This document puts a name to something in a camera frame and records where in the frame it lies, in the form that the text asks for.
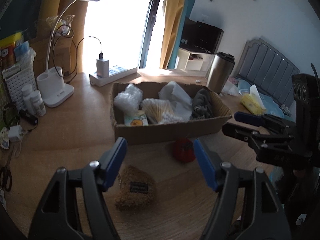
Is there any steel travel tumbler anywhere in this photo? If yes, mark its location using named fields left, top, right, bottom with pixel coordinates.
left=206, top=51, right=235, bottom=94

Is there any clear plastic bag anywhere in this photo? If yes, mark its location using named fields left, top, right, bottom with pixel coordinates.
left=221, top=80, right=240, bottom=96

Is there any brown lamp carton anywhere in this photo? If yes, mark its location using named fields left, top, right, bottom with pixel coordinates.
left=30, top=37, right=72, bottom=77

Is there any white pill bottle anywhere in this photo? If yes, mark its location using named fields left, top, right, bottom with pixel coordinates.
left=30, top=90, right=46, bottom=116
left=21, top=84, right=36, bottom=115

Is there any white plastic basket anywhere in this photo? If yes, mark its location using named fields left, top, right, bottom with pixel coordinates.
left=5, top=67, right=37, bottom=111

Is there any dark grey cloth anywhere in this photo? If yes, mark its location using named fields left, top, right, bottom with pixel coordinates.
left=191, top=88, right=214, bottom=119

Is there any white power strip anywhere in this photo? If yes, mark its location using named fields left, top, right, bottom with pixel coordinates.
left=89, top=66, right=137, bottom=87

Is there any white desk lamp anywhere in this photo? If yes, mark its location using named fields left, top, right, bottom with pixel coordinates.
left=36, top=0, right=111, bottom=108

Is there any brown plush pouch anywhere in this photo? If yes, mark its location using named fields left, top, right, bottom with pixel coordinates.
left=114, top=165, right=157, bottom=211

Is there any bag of cotton balls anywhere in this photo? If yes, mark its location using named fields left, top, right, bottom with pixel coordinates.
left=46, top=15, right=75, bottom=35

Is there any black charger cable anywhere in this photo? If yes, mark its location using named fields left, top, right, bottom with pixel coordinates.
left=51, top=24, right=104, bottom=84

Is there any white bubble wrap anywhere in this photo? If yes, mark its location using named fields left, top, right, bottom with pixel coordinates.
left=113, top=84, right=143, bottom=115

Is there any white tv cabinet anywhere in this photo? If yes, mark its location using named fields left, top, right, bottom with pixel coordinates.
left=175, top=48, right=214, bottom=72

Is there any bag of cotton swabs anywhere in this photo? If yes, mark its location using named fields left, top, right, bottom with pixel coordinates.
left=141, top=98, right=183, bottom=125

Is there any yellow tissue pack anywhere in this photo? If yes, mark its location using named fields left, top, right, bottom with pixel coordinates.
left=240, top=85, right=266, bottom=115

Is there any red plush toy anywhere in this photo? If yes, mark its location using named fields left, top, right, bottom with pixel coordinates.
left=171, top=138, right=196, bottom=164

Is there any white usb charger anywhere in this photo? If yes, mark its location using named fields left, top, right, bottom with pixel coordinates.
left=97, top=52, right=109, bottom=78

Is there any cartoon tissue packet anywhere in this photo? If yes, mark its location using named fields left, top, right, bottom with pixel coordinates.
left=124, top=111, right=149, bottom=127

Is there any brown cardboard box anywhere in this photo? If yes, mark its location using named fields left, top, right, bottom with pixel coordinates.
left=110, top=82, right=232, bottom=146

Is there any black television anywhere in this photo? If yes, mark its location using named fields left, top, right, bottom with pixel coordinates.
left=180, top=18, right=224, bottom=54

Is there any grey bed headboard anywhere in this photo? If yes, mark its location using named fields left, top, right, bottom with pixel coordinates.
left=237, top=38, right=300, bottom=107

